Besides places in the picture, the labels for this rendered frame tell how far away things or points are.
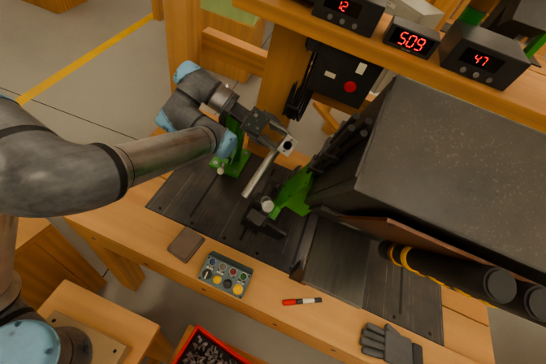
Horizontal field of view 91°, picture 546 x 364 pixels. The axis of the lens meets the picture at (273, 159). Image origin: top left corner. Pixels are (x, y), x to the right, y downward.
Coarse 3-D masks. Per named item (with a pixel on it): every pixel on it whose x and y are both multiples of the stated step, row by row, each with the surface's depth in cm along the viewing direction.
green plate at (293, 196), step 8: (304, 168) 80; (296, 176) 83; (304, 176) 75; (312, 176) 71; (288, 184) 85; (296, 184) 78; (304, 184) 71; (280, 192) 89; (288, 192) 80; (296, 192) 74; (304, 192) 74; (280, 200) 83; (288, 200) 77; (296, 200) 78; (304, 200) 76; (280, 208) 81; (296, 208) 81; (304, 208) 79
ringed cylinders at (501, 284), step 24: (384, 240) 59; (408, 264) 47; (432, 264) 40; (456, 264) 36; (480, 264) 33; (456, 288) 48; (480, 288) 31; (504, 288) 30; (528, 288) 31; (528, 312) 30
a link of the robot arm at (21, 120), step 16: (0, 96) 37; (0, 112) 34; (16, 112) 36; (0, 128) 32; (16, 128) 33; (32, 128) 35; (48, 128) 37; (0, 224) 42; (16, 224) 46; (0, 240) 44; (0, 256) 45; (0, 272) 47; (16, 272) 56; (0, 288) 49; (16, 288) 53; (0, 304) 50; (16, 304) 54
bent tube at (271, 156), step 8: (288, 136) 78; (280, 144) 78; (288, 144) 86; (296, 144) 78; (272, 152) 91; (288, 152) 78; (264, 160) 92; (272, 160) 92; (264, 168) 92; (256, 176) 92; (248, 184) 92; (256, 184) 92; (248, 192) 92
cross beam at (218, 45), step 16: (208, 32) 102; (208, 48) 106; (224, 48) 104; (240, 48) 101; (256, 48) 103; (240, 64) 106; (256, 64) 104; (320, 96) 103; (368, 96) 99; (352, 112) 104
